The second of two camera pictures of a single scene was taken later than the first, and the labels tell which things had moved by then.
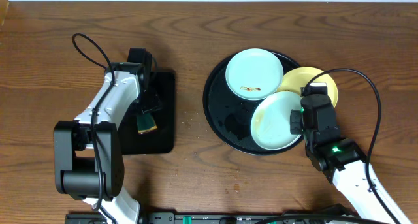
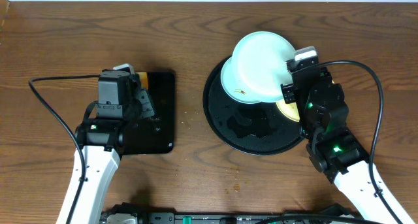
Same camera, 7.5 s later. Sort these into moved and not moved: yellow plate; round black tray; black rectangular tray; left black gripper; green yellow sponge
Moved: green yellow sponge; yellow plate; left black gripper
Not moved: round black tray; black rectangular tray
